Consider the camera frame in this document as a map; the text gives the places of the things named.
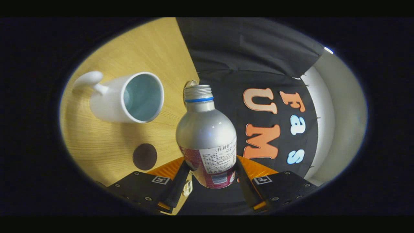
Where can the white cup blue inside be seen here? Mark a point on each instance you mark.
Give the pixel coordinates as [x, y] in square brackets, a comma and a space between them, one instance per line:
[110, 103]

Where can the white plate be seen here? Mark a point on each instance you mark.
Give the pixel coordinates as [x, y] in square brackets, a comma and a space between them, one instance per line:
[190, 83]

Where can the ceiling light panel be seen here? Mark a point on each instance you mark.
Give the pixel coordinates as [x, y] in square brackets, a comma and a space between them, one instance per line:
[328, 50]

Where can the silver juice bottle red label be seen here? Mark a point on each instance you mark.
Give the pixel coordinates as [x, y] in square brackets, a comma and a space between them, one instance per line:
[205, 132]

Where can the wooden table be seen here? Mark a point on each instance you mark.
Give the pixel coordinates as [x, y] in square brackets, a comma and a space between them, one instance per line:
[129, 58]

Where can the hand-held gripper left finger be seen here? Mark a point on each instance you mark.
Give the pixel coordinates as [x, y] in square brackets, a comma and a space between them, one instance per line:
[178, 191]

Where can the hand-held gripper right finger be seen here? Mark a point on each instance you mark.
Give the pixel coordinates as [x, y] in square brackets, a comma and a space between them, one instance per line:
[247, 191]

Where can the black backdrop cloth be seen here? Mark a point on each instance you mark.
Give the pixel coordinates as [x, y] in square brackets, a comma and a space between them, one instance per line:
[245, 48]

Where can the dark round coaster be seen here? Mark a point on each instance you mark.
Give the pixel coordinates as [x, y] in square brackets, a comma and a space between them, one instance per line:
[145, 157]

